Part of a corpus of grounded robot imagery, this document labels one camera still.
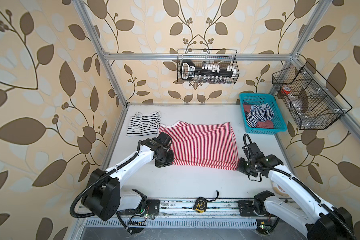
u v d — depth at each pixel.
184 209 0.75
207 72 0.83
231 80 0.89
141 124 1.07
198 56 0.90
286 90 0.88
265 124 1.02
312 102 0.74
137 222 0.74
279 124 0.99
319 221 0.38
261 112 1.08
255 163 0.62
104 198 0.41
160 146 0.62
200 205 0.72
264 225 0.71
